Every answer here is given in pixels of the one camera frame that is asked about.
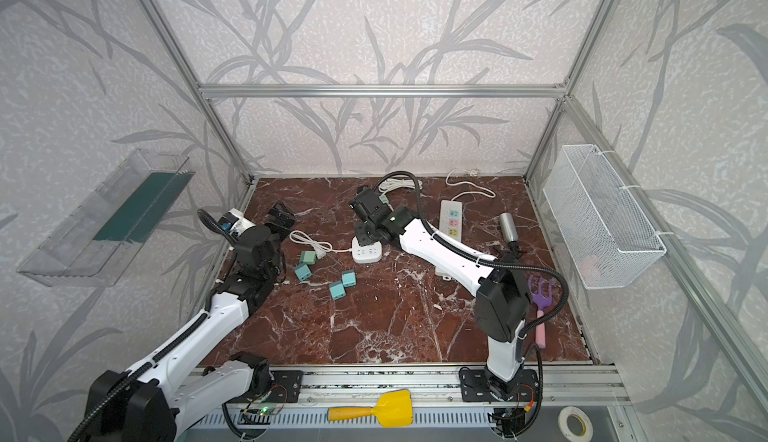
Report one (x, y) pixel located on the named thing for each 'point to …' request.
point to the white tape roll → (563, 425)
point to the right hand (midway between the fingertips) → (367, 219)
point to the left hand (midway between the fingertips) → (279, 201)
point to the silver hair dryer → (510, 230)
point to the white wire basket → (604, 240)
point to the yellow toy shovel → (393, 409)
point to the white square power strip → (370, 254)
